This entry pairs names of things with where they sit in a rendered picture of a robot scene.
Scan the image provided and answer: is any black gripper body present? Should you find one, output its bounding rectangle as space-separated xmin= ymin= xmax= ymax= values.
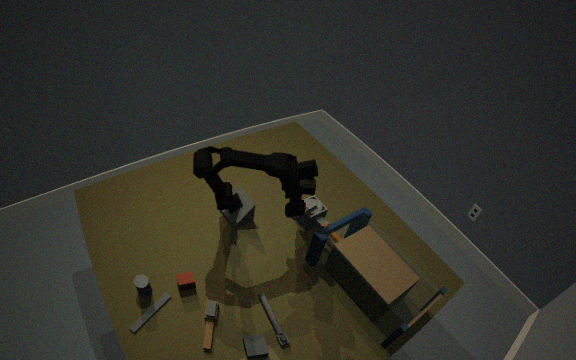
xmin=282 ymin=178 xmax=304 ymax=218

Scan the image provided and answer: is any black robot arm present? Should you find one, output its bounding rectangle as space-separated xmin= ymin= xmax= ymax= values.
xmin=193 ymin=146 xmax=318 ymax=214

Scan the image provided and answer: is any grey flat bar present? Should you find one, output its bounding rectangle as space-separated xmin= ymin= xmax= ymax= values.
xmin=129 ymin=292 xmax=171 ymax=333

